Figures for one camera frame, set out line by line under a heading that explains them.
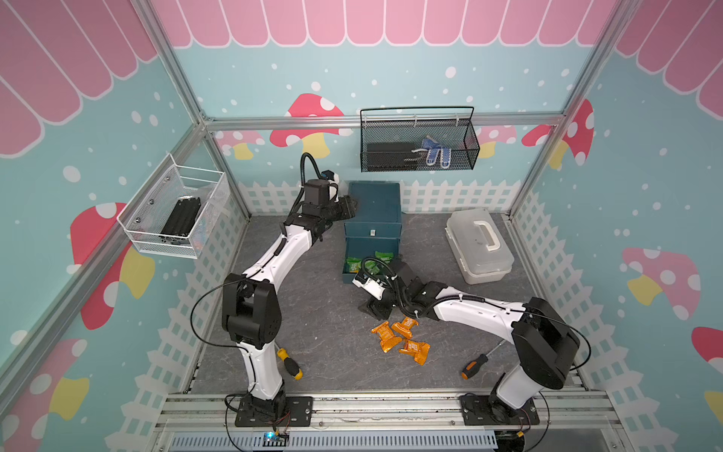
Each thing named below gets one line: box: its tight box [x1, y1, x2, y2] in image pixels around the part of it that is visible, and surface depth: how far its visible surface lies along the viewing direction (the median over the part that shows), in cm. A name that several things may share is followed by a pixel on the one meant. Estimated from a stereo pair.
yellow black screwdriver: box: [273, 339, 305, 381], surface depth 83 cm
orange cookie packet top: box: [391, 316, 419, 339], surface depth 90 cm
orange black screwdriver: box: [461, 339, 506, 381], surface depth 82 cm
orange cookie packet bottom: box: [399, 339, 432, 366], surface depth 85 cm
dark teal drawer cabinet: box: [343, 180, 402, 259], surface depth 96 cm
